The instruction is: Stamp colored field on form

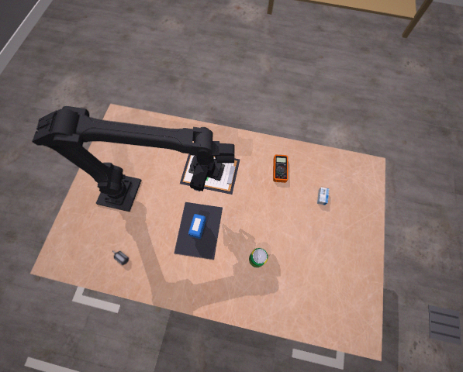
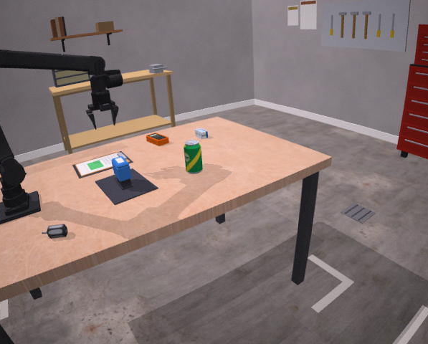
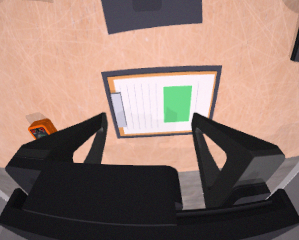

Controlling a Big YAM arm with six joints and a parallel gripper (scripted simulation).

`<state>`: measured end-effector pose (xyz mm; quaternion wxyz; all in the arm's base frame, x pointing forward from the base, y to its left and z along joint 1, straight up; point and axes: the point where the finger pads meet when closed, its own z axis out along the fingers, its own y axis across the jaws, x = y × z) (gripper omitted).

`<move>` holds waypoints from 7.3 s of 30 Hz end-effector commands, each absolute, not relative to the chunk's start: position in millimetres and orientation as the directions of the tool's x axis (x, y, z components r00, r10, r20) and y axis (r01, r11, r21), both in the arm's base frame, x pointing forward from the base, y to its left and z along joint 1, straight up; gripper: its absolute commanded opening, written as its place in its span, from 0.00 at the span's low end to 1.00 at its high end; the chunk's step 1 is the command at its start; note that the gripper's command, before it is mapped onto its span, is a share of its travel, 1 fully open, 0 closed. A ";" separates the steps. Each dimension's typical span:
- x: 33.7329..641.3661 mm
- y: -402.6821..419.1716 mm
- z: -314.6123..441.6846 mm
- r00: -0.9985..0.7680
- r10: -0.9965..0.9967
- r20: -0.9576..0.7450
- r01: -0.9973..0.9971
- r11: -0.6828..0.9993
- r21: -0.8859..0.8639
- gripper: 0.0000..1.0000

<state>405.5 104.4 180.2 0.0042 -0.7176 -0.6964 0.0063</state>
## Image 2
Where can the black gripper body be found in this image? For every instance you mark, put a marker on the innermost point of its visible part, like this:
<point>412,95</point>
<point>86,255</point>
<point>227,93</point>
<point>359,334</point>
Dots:
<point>91,107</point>

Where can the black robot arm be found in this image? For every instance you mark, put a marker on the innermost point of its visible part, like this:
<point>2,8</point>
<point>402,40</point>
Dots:
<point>14,197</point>

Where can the orange digital multimeter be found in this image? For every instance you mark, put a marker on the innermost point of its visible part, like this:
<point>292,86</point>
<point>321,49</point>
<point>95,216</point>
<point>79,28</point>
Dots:
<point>157,139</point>

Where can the small blue and white box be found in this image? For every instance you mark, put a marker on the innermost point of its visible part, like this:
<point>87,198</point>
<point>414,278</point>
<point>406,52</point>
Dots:
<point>201,133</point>

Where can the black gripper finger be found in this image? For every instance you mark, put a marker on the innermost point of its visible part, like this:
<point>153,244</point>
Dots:
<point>91,116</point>
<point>114,113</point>

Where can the blue self-inking stamp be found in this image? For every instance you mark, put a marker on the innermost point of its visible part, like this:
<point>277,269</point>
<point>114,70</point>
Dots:
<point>122,172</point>

